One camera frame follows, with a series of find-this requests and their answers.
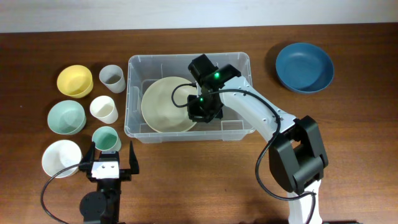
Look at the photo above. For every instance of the cream plate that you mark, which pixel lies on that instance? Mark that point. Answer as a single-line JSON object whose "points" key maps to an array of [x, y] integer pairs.
{"points": [[158, 105]]}

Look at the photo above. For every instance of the dark blue plate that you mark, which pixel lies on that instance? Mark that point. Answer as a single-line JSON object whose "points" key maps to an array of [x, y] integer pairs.
{"points": [[304, 68]]}

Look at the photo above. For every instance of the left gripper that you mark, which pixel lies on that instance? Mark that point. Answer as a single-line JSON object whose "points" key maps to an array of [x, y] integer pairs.
{"points": [[125, 173]]}

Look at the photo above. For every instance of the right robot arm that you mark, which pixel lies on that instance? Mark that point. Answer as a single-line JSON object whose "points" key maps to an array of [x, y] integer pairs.
{"points": [[295, 148]]}

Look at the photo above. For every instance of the yellow bowl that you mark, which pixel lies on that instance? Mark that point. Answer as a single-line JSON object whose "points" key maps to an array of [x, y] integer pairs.
{"points": [[75, 81]]}

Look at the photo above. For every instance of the grey cup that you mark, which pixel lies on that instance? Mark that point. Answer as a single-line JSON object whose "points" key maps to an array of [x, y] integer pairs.
{"points": [[113, 78]]}

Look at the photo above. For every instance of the green cup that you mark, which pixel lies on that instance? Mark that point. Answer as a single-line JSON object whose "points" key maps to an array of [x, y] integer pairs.
{"points": [[106, 139]]}

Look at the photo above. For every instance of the clear plastic storage container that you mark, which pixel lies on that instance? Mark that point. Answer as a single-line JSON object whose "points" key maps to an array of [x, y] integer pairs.
{"points": [[143, 71]]}

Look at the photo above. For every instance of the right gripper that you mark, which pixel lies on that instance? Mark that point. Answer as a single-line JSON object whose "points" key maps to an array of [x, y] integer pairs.
{"points": [[195, 114]]}

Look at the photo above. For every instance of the light green bowl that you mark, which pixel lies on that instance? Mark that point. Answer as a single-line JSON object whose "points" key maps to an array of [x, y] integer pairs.
{"points": [[66, 117]]}

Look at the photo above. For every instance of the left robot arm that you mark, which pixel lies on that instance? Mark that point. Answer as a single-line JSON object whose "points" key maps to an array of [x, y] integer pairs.
{"points": [[102, 205]]}

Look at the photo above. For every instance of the cream cup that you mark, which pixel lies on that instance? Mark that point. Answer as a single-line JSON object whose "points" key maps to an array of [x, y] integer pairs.
{"points": [[104, 109]]}

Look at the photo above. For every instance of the white bowl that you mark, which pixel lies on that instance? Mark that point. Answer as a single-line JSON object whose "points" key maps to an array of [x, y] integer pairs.
{"points": [[60, 155]]}

